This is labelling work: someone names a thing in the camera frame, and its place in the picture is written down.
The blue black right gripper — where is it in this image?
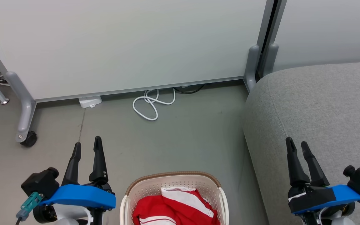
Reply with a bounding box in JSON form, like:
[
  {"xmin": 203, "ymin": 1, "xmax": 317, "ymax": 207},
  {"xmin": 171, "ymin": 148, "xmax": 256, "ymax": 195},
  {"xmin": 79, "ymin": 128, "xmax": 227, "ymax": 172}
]
[{"xmin": 285, "ymin": 137, "xmax": 360, "ymax": 225}]

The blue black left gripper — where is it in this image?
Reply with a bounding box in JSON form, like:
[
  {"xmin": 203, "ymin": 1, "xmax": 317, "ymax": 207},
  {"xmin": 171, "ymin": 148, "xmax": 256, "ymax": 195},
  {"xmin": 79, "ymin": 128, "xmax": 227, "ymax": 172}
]
[{"xmin": 39, "ymin": 136, "xmax": 116, "ymax": 225}]

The red white striped garment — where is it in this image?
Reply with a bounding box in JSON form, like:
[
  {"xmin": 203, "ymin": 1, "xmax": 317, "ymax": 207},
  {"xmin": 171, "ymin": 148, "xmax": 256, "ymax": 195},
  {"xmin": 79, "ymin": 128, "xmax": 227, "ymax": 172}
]
[{"xmin": 132, "ymin": 187, "xmax": 221, "ymax": 225}]

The grey fabric sofa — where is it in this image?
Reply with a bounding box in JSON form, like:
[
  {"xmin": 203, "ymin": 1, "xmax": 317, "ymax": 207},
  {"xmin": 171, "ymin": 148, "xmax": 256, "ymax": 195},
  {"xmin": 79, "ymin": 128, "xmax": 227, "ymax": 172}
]
[{"xmin": 242, "ymin": 61, "xmax": 360, "ymax": 225}]

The black caster wheel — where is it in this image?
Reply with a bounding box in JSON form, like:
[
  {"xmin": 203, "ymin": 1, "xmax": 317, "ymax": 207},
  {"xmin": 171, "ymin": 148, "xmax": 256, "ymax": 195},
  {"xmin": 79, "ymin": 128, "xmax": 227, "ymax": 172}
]
[{"xmin": 20, "ymin": 131, "xmax": 38, "ymax": 148}]

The white power adapter box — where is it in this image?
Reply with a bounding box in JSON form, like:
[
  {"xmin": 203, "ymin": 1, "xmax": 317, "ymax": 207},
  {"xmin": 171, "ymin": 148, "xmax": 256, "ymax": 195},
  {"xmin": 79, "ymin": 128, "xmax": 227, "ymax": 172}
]
[{"xmin": 79, "ymin": 96, "xmax": 102, "ymax": 108}]

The white laundry basket brown rim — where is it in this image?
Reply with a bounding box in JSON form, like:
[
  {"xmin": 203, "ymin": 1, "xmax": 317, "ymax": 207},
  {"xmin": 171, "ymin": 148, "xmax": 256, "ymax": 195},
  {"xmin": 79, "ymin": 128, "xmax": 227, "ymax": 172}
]
[{"xmin": 120, "ymin": 171, "xmax": 229, "ymax": 225}]

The grey partition leg with caster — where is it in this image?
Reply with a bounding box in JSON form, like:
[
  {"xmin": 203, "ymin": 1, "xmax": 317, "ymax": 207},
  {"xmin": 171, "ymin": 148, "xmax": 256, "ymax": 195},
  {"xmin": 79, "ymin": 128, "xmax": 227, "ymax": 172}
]
[{"xmin": 5, "ymin": 71, "xmax": 37, "ymax": 143}]

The short grey partition foot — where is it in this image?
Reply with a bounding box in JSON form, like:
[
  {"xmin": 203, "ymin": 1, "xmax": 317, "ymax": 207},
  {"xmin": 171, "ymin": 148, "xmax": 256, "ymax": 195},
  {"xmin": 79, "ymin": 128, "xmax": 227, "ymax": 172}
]
[
  {"xmin": 244, "ymin": 45, "xmax": 259, "ymax": 93},
  {"xmin": 263, "ymin": 43, "xmax": 279, "ymax": 77}
]

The wide white partition panel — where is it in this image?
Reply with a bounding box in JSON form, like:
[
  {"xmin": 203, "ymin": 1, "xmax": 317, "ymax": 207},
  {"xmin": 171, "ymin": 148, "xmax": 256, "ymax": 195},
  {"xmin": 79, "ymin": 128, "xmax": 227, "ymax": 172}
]
[{"xmin": 0, "ymin": 0, "xmax": 276, "ymax": 103}]

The narrow white partition panel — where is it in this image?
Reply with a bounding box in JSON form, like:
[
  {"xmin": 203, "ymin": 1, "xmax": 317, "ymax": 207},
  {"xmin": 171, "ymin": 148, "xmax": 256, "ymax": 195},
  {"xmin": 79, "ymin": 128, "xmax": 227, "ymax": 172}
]
[{"xmin": 272, "ymin": 0, "xmax": 360, "ymax": 73}]

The teal left camera connector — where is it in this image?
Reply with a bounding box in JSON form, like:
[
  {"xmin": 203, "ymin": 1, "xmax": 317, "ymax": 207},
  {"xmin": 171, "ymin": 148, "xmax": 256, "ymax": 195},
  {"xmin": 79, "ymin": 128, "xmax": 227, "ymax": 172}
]
[{"xmin": 16, "ymin": 192, "xmax": 44, "ymax": 221}]

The coiled white cable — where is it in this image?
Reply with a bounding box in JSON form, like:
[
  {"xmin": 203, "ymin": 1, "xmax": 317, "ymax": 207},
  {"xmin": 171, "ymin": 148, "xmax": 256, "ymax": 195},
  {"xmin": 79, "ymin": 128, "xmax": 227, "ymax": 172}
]
[{"xmin": 132, "ymin": 88, "xmax": 176, "ymax": 121}]

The black floor cable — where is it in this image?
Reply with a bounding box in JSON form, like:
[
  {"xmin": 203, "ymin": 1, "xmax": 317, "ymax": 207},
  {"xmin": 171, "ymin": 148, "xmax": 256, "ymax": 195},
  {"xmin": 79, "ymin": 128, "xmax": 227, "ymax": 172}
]
[{"xmin": 173, "ymin": 84, "xmax": 205, "ymax": 94}]

